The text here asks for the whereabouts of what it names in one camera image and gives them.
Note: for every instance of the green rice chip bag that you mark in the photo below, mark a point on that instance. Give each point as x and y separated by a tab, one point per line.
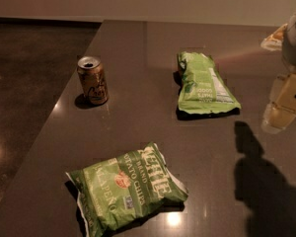
203	90

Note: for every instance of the gold soda can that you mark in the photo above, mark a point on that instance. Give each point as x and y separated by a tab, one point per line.
92	77

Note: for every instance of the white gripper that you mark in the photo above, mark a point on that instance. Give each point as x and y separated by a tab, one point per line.
295	43

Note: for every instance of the green jalapeno Kettle chip bag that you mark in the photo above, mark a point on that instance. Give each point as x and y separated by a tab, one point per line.
118	191

